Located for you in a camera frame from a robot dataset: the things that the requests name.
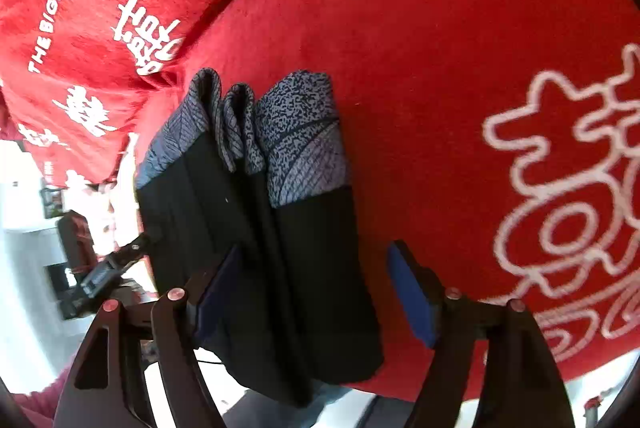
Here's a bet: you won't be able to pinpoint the red sofa back cushion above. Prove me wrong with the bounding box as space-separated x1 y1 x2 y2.
1 0 224 186

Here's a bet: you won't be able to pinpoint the dark navy pants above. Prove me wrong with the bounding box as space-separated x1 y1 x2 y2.
136 68 384 405

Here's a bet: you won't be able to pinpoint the red sofa seat cover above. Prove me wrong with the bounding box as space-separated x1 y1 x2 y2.
134 0 640 404

